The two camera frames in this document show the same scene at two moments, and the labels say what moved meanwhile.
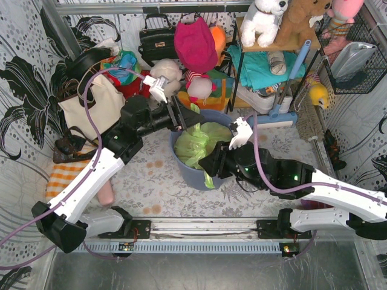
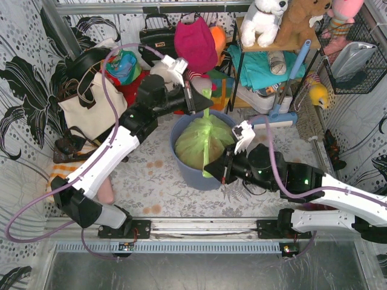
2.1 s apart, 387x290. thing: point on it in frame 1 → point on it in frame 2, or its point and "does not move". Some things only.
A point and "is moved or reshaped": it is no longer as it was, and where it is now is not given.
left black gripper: (176, 114) → (190, 100)
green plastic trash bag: (192, 145) is moved or reshaped
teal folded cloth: (256, 66) does not move
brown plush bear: (295, 28) does not move
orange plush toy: (220, 37) does not move
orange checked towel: (61, 174) does not move
